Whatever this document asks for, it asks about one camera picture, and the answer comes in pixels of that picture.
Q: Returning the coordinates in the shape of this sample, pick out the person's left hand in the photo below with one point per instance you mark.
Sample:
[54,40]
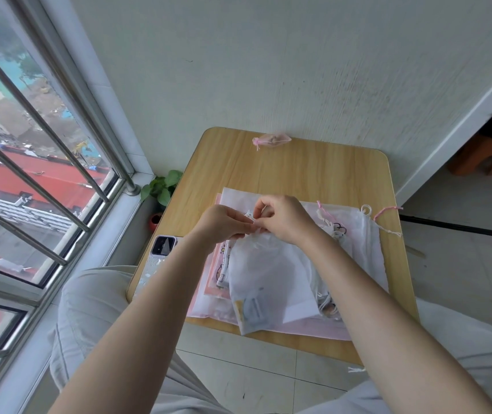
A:
[220,226]

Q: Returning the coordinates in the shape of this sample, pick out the person's right hand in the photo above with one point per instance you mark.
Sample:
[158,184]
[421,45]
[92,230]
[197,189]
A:
[291,219]

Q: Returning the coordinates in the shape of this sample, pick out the person's left fingers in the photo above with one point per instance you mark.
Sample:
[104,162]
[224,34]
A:
[243,225]

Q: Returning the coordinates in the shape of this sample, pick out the person's right forearm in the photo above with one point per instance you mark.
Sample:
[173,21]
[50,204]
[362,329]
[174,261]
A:
[379,331]

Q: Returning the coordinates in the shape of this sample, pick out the person's left forearm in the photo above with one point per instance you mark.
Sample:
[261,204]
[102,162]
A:
[142,331]

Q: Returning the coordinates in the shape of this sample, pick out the flat white sheer bag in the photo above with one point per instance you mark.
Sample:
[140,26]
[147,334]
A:
[237,198]

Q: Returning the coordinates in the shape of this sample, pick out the white printed cloth strip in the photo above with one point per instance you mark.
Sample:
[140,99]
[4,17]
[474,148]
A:
[223,269]

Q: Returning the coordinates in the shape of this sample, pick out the large pink sheer bag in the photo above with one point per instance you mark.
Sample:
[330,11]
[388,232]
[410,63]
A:
[202,297]

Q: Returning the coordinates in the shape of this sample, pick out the yellow grey small packet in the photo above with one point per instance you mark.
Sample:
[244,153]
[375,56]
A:
[251,310]

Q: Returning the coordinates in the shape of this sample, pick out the red plant pot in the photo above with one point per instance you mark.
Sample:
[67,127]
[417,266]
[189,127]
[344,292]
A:
[156,222]

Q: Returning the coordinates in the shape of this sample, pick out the white smartphone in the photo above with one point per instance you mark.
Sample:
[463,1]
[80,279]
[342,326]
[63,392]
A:
[159,252]

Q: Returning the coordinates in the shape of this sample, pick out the green leafy plant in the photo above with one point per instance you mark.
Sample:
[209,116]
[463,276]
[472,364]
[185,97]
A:
[162,188]

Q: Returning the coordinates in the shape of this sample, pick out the small pink filled pouch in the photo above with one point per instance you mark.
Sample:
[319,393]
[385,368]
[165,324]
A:
[272,140]

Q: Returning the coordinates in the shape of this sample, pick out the metal window guard bars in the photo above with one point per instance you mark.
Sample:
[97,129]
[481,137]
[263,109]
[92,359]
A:
[34,120]

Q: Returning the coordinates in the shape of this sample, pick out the brown wooden stool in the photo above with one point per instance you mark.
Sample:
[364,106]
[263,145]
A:
[483,153]

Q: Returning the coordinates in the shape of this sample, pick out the white door frame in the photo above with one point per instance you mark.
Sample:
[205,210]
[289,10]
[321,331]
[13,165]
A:
[457,133]

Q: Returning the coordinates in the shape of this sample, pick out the white window frame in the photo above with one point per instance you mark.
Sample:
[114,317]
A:
[22,297]

